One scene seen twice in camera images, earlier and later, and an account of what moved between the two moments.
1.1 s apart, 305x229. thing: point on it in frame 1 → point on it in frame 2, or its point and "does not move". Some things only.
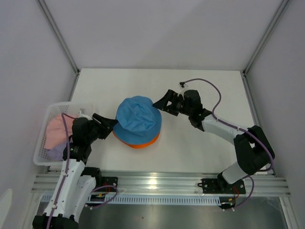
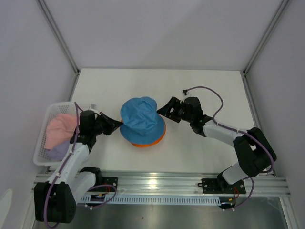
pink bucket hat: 55,130 does not move
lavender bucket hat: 56,153 does not move
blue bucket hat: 138,120 does not move
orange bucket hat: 138,146 → 156,142
